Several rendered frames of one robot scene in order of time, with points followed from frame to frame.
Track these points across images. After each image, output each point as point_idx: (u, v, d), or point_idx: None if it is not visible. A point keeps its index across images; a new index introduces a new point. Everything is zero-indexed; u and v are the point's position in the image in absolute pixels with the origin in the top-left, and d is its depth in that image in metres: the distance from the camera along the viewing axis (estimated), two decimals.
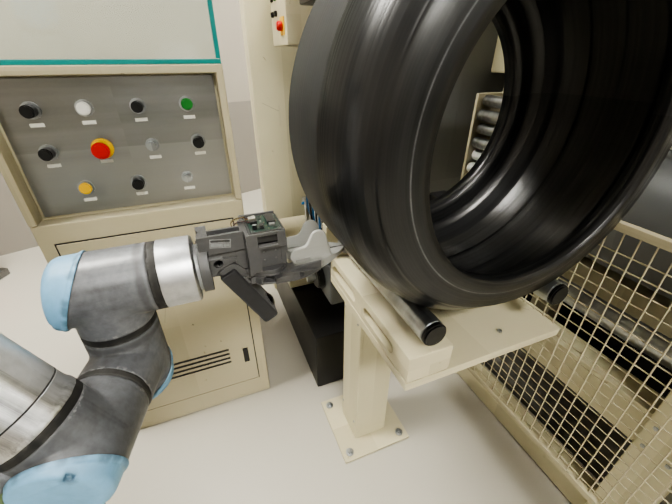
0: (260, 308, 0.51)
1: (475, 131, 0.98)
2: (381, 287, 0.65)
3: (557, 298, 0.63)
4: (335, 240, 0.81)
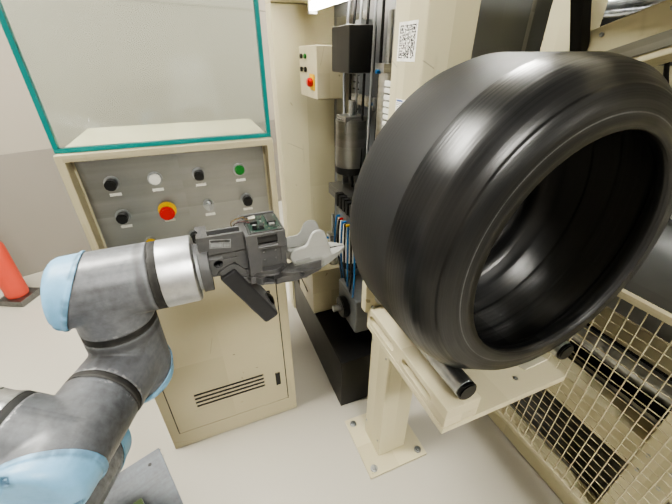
0: (260, 308, 0.51)
1: None
2: None
3: (569, 353, 0.77)
4: (373, 295, 0.94)
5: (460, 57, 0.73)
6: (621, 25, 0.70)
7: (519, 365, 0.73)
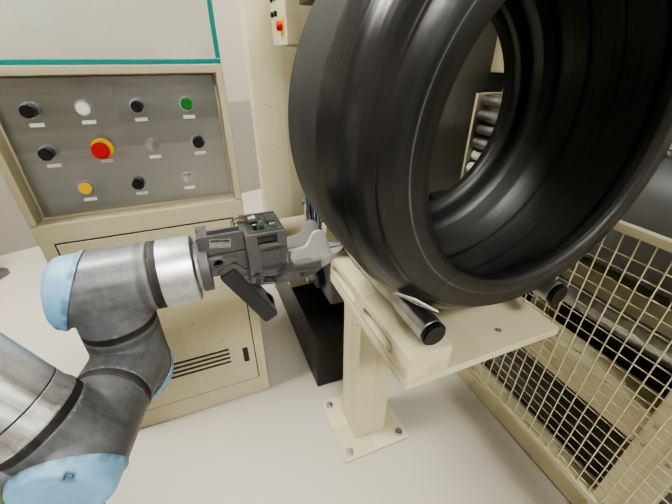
0: (260, 308, 0.51)
1: (475, 131, 0.99)
2: None
3: (557, 298, 0.64)
4: (335, 240, 0.81)
5: None
6: None
7: (407, 295, 0.49)
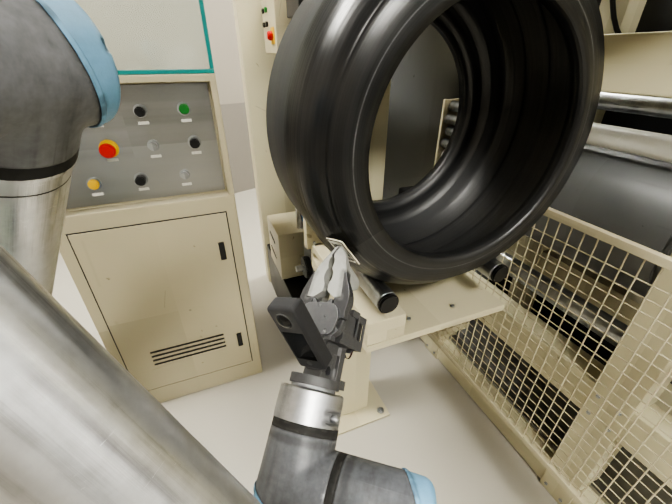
0: None
1: (444, 133, 1.09)
2: None
3: (501, 272, 0.74)
4: None
5: None
6: None
7: (335, 239, 0.55)
